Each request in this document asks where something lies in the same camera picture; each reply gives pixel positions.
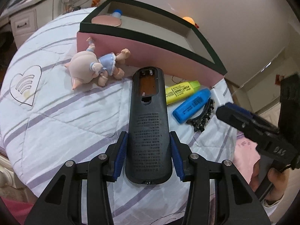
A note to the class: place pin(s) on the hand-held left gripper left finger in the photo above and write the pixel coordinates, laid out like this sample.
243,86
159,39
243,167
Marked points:
119,159

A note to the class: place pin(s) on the orange snack bag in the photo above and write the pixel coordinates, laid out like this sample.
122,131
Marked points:
96,1

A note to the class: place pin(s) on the pig doll in blue dress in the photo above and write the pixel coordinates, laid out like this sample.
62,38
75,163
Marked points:
84,63

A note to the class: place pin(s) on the pink cloth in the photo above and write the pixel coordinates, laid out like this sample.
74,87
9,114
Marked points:
14,206

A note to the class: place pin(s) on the person's right hand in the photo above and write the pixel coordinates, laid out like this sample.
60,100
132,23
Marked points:
279,185

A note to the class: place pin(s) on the white desk with drawers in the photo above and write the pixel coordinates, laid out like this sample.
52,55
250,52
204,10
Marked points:
23,21

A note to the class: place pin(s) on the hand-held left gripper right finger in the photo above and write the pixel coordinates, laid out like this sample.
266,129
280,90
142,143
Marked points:
177,159

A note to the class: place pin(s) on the clear tube with blue cap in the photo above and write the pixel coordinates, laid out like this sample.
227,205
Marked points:
117,13

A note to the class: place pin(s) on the rose gold round mirror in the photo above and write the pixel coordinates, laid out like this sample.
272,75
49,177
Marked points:
105,21

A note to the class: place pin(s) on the black remote control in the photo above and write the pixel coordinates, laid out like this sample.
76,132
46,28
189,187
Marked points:
147,126

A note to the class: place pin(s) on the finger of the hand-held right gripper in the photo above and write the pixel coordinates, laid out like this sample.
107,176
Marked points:
239,109
236,121

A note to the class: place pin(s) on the pink printed sheet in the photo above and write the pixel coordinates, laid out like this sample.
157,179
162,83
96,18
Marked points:
245,154

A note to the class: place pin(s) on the blue highlighter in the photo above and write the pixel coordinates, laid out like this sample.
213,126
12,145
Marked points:
189,107

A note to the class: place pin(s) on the yellow highlighter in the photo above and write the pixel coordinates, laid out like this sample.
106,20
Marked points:
180,91

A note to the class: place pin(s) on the orange octopus plush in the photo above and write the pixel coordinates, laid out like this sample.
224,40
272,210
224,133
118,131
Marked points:
188,20

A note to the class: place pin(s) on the clear bottle with orange cap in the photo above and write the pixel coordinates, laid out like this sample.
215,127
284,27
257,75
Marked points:
68,0

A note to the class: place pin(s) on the pink box with dark rim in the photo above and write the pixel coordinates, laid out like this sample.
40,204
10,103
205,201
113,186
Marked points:
140,49

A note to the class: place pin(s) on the small black gadget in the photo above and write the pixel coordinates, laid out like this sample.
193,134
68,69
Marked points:
76,8

